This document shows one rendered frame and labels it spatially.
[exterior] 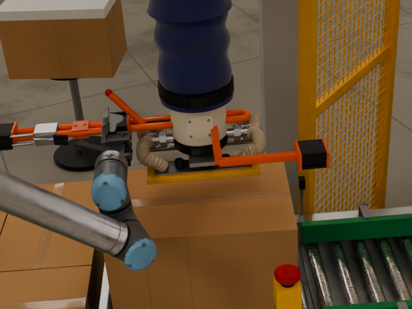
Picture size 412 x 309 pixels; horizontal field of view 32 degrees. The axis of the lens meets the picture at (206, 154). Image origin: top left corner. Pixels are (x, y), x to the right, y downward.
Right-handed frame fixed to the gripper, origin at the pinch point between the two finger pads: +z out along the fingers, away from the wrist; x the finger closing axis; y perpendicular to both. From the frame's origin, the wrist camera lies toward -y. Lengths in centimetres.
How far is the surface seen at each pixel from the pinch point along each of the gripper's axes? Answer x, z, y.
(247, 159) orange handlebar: 0.7, -25.5, 39.6
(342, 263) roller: -69, 10, 76
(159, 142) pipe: -6.2, -0.1, 14.7
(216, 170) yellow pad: -10.9, -11.5, 31.3
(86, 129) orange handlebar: 1.2, -1.5, -6.3
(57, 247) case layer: -70, 35, -31
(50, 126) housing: 1.3, 2.0, -17.6
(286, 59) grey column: -25, 95, 69
